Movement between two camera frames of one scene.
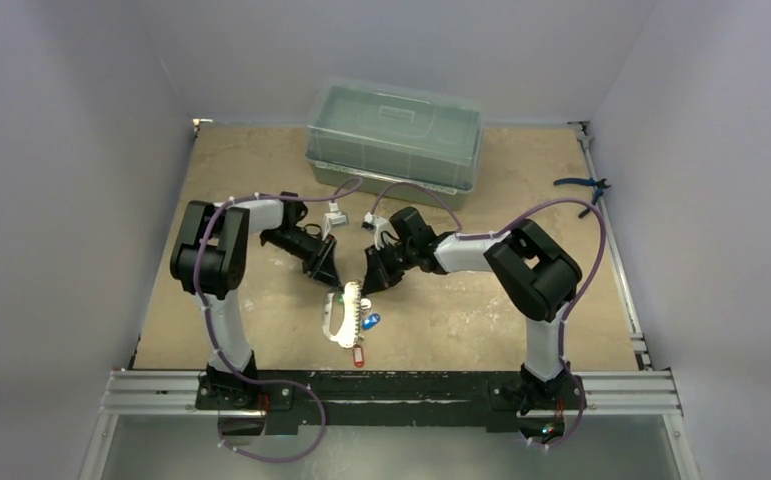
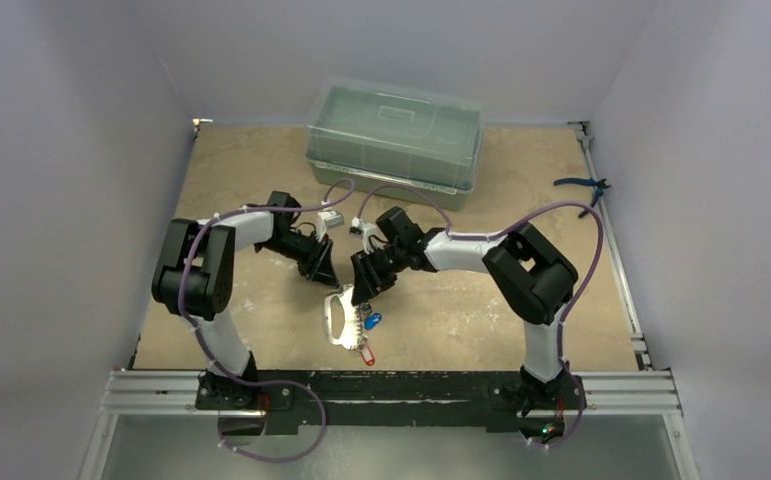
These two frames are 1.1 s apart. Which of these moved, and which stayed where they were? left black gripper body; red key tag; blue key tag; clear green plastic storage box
Moved: red key tag
Stayed: left black gripper body; blue key tag; clear green plastic storage box
